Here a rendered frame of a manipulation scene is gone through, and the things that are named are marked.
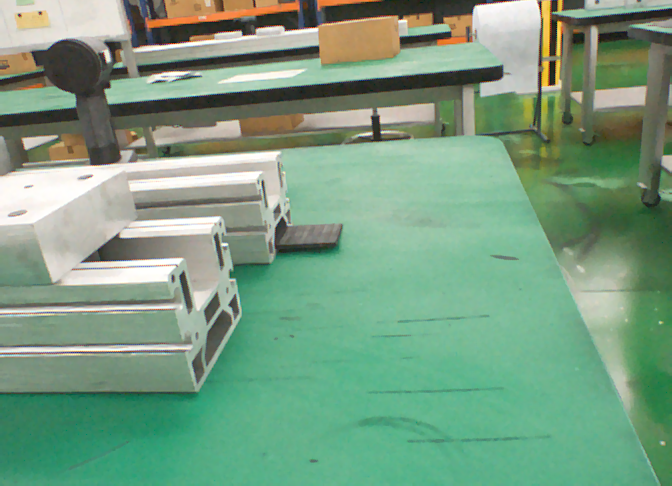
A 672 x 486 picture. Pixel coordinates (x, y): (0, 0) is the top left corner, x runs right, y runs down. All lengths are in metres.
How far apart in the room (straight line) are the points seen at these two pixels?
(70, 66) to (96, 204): 0.33
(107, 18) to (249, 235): 3.15
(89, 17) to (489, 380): 3.47
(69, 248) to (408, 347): 0.23
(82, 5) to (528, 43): 2.67
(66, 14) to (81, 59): 3.04
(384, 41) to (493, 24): 1.62
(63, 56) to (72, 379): 0.41
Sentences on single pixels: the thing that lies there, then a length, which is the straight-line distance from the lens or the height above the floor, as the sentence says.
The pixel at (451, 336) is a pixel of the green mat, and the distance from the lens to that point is 0.40.
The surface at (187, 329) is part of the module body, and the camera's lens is 0.37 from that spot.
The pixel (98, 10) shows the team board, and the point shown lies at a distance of 3.65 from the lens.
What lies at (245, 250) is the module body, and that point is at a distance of 0.54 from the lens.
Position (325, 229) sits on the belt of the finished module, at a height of 0.79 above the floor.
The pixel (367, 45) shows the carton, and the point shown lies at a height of 0.84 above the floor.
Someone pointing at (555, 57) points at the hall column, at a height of 0.31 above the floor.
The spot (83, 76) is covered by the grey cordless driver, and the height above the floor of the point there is 0.96.
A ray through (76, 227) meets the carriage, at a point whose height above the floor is 0.89.
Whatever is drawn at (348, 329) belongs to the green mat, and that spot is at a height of 0.78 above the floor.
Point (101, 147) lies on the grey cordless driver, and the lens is 0.76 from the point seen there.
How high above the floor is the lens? 1.00
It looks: 22 degrees down
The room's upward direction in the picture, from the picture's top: 7 degrees counter-clockwise
